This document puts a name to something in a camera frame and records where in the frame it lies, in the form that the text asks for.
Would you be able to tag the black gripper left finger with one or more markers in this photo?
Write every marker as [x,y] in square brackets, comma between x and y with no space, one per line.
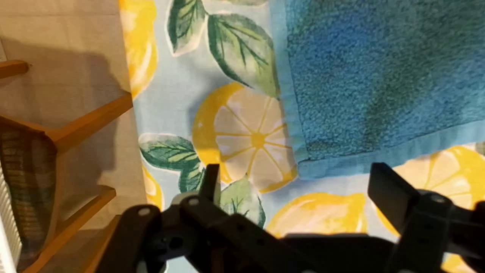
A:
[210,187]

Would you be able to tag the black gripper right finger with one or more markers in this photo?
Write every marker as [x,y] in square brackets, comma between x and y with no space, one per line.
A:
[392,194]

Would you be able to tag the blue towel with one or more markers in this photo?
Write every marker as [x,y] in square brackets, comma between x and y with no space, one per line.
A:
[378,81]

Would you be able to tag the lemon print tablecloth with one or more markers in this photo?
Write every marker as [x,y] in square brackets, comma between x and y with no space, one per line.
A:
[205,85]

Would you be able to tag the wooden chair near corner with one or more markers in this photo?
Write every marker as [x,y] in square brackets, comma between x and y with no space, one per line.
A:
[29,158]

